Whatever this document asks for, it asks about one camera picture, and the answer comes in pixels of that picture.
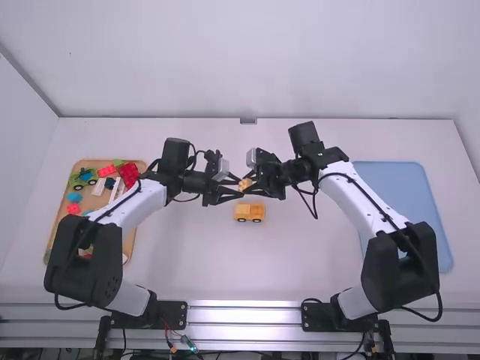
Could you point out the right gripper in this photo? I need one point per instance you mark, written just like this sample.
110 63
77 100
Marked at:
272 172

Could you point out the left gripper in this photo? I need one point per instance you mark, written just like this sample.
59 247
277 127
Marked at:
210 189

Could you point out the yellow toy brick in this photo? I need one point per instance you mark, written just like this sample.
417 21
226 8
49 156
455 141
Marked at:
245 184

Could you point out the yellow toy car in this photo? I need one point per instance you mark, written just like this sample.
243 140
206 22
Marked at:
247 212

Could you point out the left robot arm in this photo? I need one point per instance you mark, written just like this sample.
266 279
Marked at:
146 193

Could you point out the white toy brick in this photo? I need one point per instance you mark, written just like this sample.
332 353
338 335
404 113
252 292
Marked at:
116 192
98 186

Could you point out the silver rails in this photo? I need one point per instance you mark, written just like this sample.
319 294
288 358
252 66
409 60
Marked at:
243 318

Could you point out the blue mat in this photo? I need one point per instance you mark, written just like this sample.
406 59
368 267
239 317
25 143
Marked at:
397 187

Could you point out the tan tray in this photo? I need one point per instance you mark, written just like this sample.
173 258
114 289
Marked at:
88 200

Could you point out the green toy car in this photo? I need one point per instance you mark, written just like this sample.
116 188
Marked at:
84 180

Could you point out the light blue toy brick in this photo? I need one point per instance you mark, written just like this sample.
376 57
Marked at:
74 196

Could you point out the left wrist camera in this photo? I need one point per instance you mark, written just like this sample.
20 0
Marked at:
223 168

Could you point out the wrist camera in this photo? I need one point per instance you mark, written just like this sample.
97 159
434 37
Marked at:
250 157
223 168

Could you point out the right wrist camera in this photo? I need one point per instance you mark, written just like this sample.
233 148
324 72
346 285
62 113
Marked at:
250 157

